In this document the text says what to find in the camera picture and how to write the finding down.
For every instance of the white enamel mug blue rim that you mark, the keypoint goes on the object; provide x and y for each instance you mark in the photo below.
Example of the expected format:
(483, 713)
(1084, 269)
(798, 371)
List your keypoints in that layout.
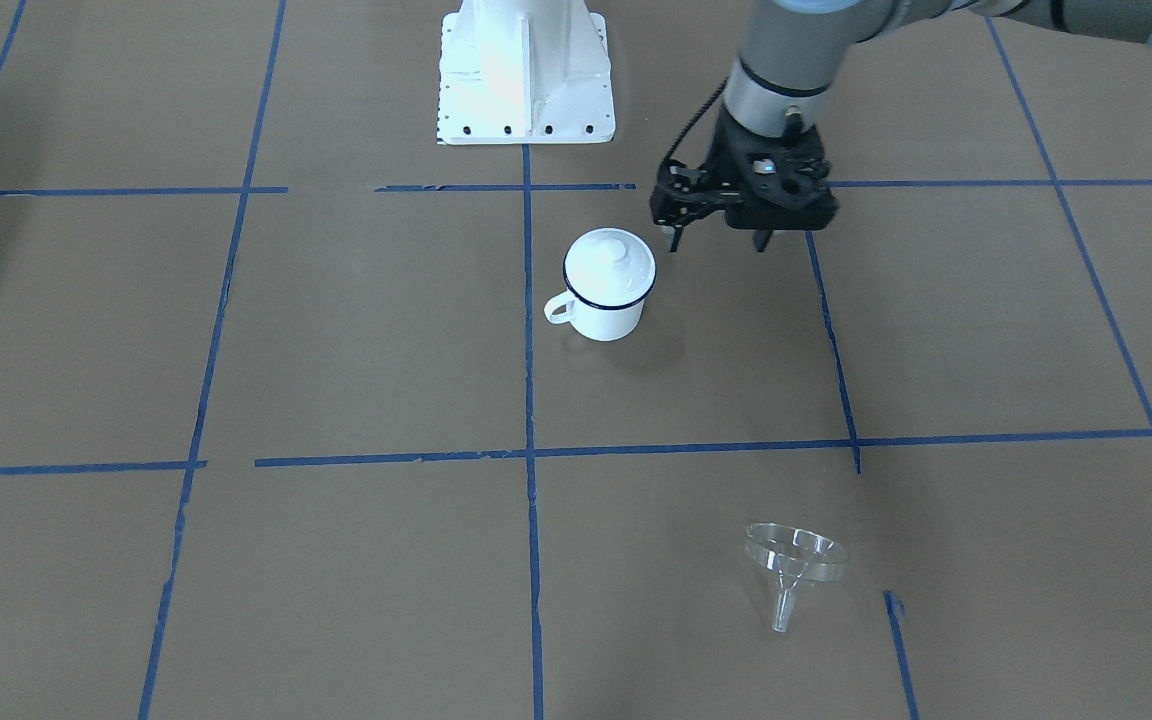
(601, 312)

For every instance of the white ceramic lid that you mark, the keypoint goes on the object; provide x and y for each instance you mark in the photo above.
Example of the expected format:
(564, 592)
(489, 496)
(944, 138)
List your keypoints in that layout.
(610, 268)

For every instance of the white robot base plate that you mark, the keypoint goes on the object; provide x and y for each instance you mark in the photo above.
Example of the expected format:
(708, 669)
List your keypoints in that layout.
(513, 72)

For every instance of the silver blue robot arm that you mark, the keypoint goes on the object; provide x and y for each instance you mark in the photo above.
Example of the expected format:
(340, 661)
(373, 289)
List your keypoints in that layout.
(792, 51)

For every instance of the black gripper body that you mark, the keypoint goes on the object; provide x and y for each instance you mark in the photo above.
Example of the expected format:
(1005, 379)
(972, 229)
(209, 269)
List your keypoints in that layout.
(723, 160)

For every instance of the brown paper table cover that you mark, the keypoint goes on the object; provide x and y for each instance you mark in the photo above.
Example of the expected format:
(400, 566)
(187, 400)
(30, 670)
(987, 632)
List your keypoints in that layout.
(285, 435)

